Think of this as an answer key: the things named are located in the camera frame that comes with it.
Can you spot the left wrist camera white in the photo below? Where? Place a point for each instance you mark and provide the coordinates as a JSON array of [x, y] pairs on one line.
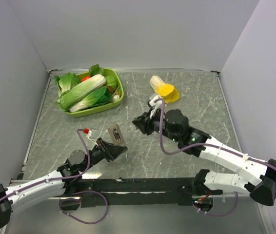
[[92, 134]]

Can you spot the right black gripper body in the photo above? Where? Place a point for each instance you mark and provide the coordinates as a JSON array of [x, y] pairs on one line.
[[152, 125]]

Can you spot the round green cabbage toy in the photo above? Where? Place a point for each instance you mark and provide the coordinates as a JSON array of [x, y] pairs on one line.
[[111, 81]]

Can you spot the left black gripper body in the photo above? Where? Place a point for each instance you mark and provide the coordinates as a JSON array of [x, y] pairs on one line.
[[104, 149]]

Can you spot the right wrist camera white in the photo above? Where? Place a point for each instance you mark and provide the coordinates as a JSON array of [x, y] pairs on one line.
[[155, 102]]

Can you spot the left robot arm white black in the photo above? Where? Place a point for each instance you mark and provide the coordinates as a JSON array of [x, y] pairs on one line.
[[59, 182]]

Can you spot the bok choy toy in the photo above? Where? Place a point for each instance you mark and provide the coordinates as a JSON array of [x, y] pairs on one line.
[[89, 100]]

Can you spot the large napa cabbage toy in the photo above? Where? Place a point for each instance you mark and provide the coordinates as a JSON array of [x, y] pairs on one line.
[[78, 92]]

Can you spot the green leaf lettuce toy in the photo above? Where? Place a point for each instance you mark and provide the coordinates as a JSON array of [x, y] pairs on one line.
[[66, 82]]

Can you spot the yellow cabbage toy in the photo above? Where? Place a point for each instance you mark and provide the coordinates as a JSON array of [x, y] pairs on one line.
[[167, 91]]

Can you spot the green plastic tray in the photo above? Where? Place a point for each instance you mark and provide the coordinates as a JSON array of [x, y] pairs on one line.
[[109, 100]]

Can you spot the white remote control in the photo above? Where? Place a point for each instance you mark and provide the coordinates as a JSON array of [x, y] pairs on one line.
[[115, 127]]

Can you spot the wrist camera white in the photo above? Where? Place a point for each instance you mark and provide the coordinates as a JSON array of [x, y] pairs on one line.
[[155, 102], [92, 134]]

